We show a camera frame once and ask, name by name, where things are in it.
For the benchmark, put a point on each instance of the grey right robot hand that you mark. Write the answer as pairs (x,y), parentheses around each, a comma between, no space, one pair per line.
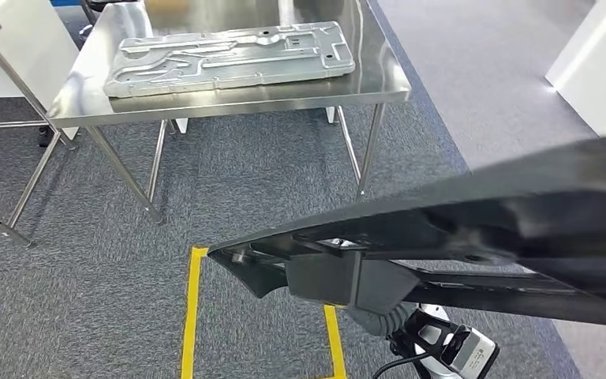
(334,277)

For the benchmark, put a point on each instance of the white cabinet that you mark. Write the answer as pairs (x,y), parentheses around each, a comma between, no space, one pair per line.
(31,52)

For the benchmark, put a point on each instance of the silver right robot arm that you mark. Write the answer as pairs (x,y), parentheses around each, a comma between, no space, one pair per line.
(376,321)

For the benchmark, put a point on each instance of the small black floor object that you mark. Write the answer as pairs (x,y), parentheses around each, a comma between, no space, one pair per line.
(46,137)

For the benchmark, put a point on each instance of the white board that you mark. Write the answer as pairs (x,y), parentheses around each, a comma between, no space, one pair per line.
(595,68)

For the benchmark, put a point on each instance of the stainless steel workbench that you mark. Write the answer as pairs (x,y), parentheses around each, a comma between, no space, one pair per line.
(230,103)

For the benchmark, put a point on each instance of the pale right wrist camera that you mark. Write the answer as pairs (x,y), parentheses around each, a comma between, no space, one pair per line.
(478,355)

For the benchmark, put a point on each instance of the aluminium fixture plate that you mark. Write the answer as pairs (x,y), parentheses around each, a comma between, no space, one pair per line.
(230,63)

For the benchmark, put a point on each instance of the black plastic plate part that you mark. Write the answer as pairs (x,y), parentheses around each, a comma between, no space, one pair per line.
(491,219)

